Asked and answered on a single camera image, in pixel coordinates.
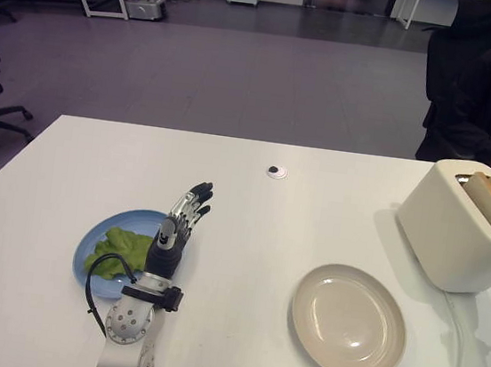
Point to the cream toaster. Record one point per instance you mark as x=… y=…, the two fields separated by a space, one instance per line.
x=441 y=230

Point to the beige plate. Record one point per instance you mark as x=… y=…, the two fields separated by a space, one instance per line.
x=347 y=323

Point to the white wheeled machine base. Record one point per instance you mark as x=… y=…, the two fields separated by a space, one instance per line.
x=145 y=6

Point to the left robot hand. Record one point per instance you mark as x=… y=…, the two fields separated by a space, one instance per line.
x=165 y=256

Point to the black hooded jacket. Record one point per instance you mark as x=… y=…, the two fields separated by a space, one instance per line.
x=462 y=44

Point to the person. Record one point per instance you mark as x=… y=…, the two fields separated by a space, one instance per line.
x=483 y=109

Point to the blue plate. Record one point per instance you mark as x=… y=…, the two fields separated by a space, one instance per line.
x=135 y=221

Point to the green lettuce leaf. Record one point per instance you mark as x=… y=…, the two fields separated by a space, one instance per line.
x=118 y=250

